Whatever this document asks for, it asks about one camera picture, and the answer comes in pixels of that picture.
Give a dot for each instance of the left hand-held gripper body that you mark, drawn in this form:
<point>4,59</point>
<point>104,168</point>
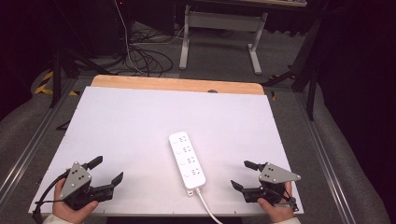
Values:
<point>74,180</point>

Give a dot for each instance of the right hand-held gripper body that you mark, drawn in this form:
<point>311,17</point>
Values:
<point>274,175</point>

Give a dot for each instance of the person's left hand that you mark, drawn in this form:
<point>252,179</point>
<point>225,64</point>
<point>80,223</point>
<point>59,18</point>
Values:
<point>67,213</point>

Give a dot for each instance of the person's right hand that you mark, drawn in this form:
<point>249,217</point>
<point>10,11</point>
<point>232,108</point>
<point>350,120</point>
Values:
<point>277,212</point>

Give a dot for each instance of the person's left sleeve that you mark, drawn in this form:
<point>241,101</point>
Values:
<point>51,220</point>

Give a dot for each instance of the person's sleeve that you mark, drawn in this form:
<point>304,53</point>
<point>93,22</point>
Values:
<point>51,220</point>
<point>289,221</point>

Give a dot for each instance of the person's right sleeve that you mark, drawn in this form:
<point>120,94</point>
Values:
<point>289,221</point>

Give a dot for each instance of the white power strip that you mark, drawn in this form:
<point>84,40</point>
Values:
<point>186,161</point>

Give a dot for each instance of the white board sheet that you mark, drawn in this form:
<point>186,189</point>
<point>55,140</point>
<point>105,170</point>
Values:
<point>140,124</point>

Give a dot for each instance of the yellow black floor tape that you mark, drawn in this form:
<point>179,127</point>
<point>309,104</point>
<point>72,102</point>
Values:
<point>43,88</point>

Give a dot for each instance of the black metal stand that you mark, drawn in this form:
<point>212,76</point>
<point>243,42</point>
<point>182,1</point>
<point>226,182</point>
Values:
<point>306,62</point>
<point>56,77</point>

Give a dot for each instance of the dark cabinet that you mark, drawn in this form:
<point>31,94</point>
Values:
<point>106,25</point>

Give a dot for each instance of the aluminium floor rail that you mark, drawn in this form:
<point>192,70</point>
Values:
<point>327,161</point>
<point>34,137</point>

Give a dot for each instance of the white table frame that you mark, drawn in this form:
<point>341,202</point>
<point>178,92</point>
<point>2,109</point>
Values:
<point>222,21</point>

